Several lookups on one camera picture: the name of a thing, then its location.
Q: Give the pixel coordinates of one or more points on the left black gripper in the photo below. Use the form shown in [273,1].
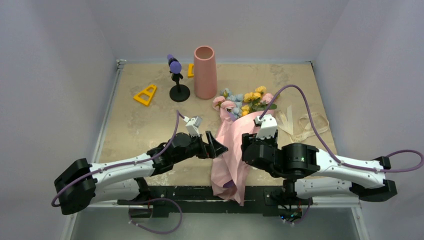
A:
[216,148]

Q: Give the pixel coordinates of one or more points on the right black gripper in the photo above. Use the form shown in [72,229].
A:
[248,138]

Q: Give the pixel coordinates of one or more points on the pink flower bouquet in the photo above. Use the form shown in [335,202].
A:
[237,113]

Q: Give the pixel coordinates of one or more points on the cream printed ribbon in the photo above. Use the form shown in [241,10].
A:
[285,122]

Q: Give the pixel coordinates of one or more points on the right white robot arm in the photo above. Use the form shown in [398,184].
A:
[310,172]

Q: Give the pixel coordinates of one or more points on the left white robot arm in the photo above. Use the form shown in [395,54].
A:
[83,183]

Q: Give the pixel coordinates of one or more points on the pink tall vase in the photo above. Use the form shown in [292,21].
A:
[205,72]

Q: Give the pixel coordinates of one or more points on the yellow block behind vase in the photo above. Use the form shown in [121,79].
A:
[190,70]

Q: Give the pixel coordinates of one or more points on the black stand purple microphone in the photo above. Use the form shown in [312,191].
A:
[179,92]

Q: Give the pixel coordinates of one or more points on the yellow triangular block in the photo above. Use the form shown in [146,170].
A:
[146,95]

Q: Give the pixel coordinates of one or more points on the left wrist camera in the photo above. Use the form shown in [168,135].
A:
[192,125]

